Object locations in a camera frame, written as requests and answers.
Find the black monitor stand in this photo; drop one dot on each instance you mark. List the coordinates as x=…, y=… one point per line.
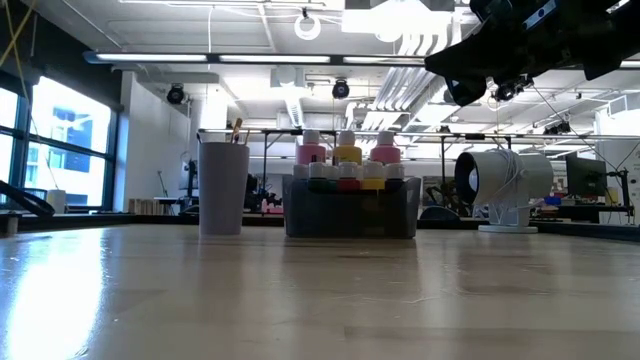
x=625, y=195

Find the black round camera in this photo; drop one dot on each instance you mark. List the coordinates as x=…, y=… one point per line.
x=175, y=94
x=340, y=89

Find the large pink paint bottle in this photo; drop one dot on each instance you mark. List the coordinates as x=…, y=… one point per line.
x=310, y=150
x=385, y=150

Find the grey translucent plastic bin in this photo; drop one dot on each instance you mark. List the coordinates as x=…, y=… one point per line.
x=350, y=215

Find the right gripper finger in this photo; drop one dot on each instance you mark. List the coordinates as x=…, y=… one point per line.
x=466, y=90
x=465, y=57

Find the black light bar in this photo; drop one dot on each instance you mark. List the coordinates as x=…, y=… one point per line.
x=275, y=58

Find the large yellow paint bottle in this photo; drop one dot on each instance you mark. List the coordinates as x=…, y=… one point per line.
x=348, y=150

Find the black background robot arm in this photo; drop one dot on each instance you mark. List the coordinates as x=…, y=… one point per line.
x=255, y=192

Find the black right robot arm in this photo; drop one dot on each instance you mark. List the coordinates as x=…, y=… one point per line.
x=620, y=35

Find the wooden blocks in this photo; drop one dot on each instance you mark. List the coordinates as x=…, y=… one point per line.
x=145, y=206

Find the black ceiling camera cluster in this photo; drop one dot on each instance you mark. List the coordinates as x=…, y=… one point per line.
x=507, y=92
x=557, y=129

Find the dark framed window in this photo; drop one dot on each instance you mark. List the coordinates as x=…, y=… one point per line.
x=65, y=150

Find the small light blue paint bottle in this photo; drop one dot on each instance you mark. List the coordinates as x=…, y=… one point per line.
x=300, y=171

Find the dark office chair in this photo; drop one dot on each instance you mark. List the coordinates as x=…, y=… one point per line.
x=440, y=214

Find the white canister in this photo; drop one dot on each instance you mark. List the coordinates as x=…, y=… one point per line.
x=56, y=200

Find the orange bristle paint brush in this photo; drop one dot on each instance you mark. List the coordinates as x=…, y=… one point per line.
x=236, y=127

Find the black computer monitor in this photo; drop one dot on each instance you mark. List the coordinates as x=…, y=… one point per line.
x=586, y=175

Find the lilac plastic cup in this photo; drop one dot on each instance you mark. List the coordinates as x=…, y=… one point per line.
x=222, y=190

